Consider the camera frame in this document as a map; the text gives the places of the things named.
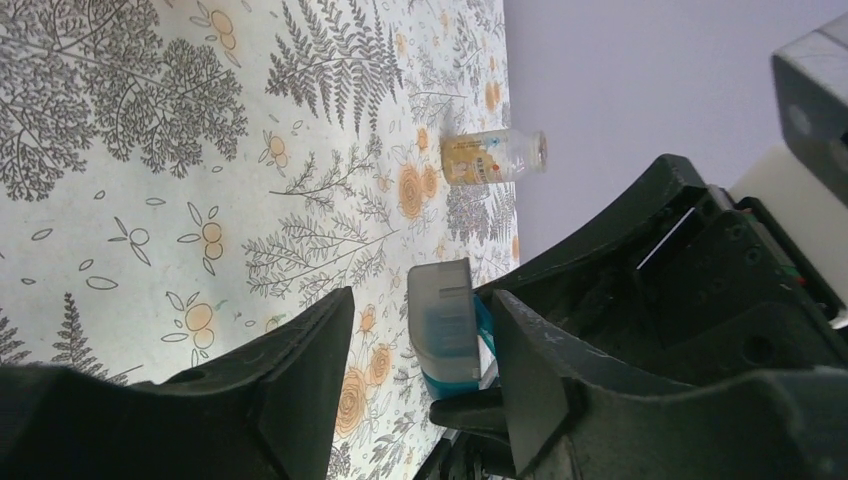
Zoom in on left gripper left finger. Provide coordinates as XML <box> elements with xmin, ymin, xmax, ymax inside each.
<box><xmin>1</xmin><ymin>287</ymin><xmax>355</xmax><ymax>479</ymax></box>

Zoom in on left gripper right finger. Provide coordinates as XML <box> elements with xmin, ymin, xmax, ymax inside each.
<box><xmin>492</xmin><ymin>290</ymin><xmax>847</xmax><ymax>479</ymax></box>

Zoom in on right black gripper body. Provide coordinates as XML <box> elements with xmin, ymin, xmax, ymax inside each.
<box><xmin>576</xmin><ymin>194</ymin><xmax>847</xmax><ymax>385</ymax></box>

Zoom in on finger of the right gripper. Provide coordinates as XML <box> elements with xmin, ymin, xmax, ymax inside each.
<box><xmin>429</xmin><ymin>387</ymin><xmax>508</xmax><ymax>438</ymax></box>
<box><xmin>476</xmin><ymin>154</ymin><xmax>707</xmax><ymax>312</ymax></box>

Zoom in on teal pill box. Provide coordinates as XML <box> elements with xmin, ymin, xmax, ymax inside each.
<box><xmin>407</xmin><ymin>258</ymin><xmax>495</xmax><ymax>400</ymax></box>

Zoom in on floral table mat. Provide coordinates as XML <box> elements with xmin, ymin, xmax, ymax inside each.
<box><xmin>1</xmin><ymin>1</ymin><xmax>519</xmax><ymax>479</ymax></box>

